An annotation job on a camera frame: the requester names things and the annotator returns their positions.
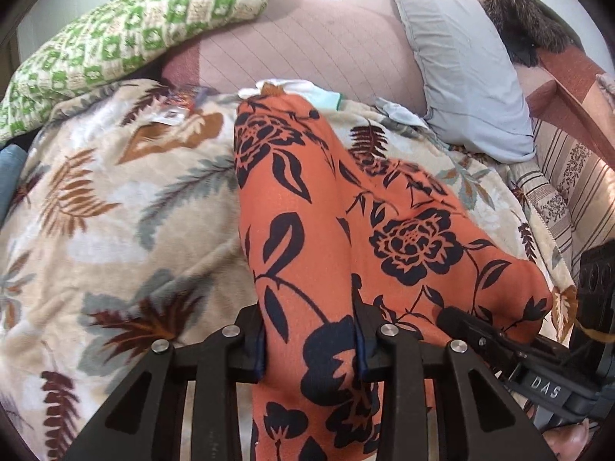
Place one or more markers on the person's right hand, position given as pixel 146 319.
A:
pixel 569 444

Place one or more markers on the striped sofa cover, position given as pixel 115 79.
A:
pixel 571 187

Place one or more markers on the red brown sofa armrest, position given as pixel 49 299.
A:
pixel 567 77

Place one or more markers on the light blue pillow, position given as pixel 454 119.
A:
pixel 461 72

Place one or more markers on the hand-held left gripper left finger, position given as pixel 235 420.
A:
pixel 250 345

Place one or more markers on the colourful snack packet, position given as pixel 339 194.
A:
pixel 180 105

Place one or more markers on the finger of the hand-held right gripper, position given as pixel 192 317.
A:
pixel 468 329

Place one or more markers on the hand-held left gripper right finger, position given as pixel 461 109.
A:
pixel 366 345

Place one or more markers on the pink bolster cushion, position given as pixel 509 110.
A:
pixel 307 43

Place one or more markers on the blue cloth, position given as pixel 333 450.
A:
pixel 10 177

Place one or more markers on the dark furry cloth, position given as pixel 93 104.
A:
pixel 519 14

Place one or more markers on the orange floral pants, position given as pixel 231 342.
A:
pixel 307 249

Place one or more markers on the green crochet pillow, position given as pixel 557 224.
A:
pixel 120 43

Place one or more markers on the leaf print fleece blanket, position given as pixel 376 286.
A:
pixel 120 230

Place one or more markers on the white crumpled cloth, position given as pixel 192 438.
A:
pixel 401 113

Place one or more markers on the white teal small cloth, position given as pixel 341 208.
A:
pixel 307 91

